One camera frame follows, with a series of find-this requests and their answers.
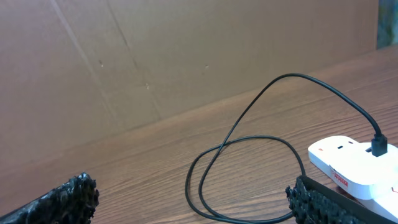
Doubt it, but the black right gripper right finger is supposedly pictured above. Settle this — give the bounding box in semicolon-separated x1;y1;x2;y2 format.
285;175;396;224

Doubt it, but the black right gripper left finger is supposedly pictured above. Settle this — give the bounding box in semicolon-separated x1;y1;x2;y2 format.
1;172;100;224

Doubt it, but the white power strip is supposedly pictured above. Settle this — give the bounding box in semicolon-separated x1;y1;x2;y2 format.
308;136;397;222

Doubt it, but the black USB charging cable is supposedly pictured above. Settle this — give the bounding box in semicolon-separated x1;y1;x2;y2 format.
184;73;389;224

